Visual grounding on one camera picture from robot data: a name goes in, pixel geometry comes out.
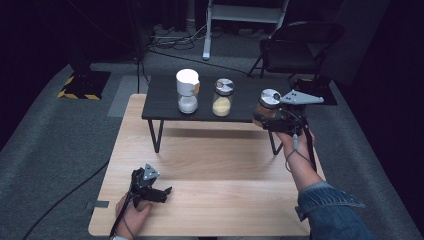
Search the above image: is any black folding chair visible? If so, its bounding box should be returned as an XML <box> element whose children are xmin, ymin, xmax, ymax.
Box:
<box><xmin>248</xmin><ymin>20</ymin><xmax>346</xmax><ymax>92</ymax></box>

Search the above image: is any white metal stand frame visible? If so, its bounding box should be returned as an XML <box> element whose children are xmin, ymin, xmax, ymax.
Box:
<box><xmin>202</xmin><ymin>0</ymin><xmax>290</xmax><ymax>62</ymax></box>

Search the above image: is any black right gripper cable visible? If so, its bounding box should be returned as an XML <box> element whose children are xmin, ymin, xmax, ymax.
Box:
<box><xmin>301</xmin><ymin>122</ymin><xmax>318</xmax><ymax>173</ymax></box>

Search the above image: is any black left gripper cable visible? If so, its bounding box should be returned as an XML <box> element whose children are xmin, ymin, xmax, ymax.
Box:
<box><xmin>109</xmin><ymin>190</ymin><xmax>136</xmax><ymax>240</ymax></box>

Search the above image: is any long black floor cable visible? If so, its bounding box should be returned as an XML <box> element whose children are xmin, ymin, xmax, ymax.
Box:
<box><xmin>148</xmin><ymin>49</ymin><xmax>252</xmax><ymax>76</ymax></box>

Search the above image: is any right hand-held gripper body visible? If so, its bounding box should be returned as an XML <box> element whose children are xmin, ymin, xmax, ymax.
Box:
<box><xmin>253</xmin><ymin>89</ymin><xmax>325</xmax><ymax>136</ymax></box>

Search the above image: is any silver round lid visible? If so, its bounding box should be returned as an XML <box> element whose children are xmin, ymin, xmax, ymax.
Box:
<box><xmin>254</xmin><ymin>88</ymin><xmax>282</xmax><ymax>120</ymax></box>

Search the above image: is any person's left hand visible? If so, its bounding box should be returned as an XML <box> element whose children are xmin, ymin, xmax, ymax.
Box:
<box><xmin>114</xmin><ymin>193</ymin><xmax>154</xmax><ymax>239</ymax></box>

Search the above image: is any thin black floor cable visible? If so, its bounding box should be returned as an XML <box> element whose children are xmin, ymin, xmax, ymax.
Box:
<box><xmin>21</xmin><ymin>160</ymin><xmax>111</xmax><ymax>240</ymax></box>

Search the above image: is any white blender jar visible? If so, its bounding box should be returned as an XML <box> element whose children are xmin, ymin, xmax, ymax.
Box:
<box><xmin>175</xmin><ymin>68</ymin><xmax>201</xmax><ymax>115</ymax></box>

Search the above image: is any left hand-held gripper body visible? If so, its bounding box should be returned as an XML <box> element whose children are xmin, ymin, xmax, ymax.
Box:
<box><xmin>129</xmin><ymin>163</ymin><xmax>161</xmax><ymax>205</ymax></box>

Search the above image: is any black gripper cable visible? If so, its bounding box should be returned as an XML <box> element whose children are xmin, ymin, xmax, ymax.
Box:
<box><xmin>301</xmin><ymin>122</ymin><xmax>318</xmax><ymax>173</ymax></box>
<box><xmin>109</xmin><ymin>190</ymin><xmax>136</xmax><ymax>240</ymax></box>

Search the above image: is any small black raised shelf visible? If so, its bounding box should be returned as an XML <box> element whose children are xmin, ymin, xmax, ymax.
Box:
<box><xmin>141</xmin><ymin>74</ymin><xmax>292</xmax><ymax>156</ymax></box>

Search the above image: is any bundle of floor cables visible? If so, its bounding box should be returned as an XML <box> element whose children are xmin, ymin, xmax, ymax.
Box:
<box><xmin>146</xmin><ymin>23</ymin><xmax>208</xmax><ymax>52</ymax></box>

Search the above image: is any grey cable with plug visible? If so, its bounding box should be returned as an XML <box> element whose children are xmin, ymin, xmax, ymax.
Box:
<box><xmin>284</xmin><ymin>133</ymin><xmax>314</xmax><ymax>173</ymax></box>

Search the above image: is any person's right hand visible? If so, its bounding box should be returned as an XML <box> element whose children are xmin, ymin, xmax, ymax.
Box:
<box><xmin>275</xmin><ymin>128</ymin><xmax>316</xmax><ymax>162</ymax></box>

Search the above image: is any glass jar with yellow powder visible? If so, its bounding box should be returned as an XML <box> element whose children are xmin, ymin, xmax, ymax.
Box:
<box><xmin>212</xmin><ymin>78</ymin><xmax>235</xmax><ymax>118</ymax></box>

